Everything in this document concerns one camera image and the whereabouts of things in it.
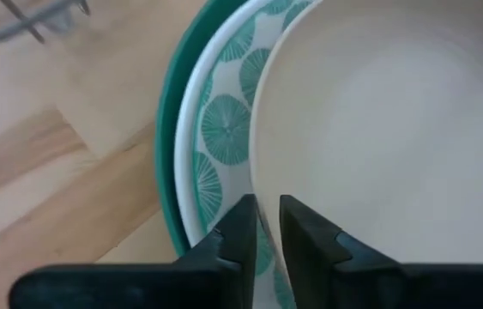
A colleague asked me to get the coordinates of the wire dish rack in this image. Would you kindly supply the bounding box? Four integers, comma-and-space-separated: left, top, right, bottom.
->
0, 0, 92, 44

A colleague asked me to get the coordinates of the teal patterned white plate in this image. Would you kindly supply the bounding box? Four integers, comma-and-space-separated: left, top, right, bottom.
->
174, 0, 323, 309

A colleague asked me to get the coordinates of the beige plate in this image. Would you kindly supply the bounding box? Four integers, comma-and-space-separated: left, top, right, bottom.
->
249, 0, 483, 309

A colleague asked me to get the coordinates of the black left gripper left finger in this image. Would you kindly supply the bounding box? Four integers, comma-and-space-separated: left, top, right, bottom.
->
9, 193, 258, 309

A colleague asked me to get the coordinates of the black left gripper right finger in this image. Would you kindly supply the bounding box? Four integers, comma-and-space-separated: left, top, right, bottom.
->
280, 195, 483, 309

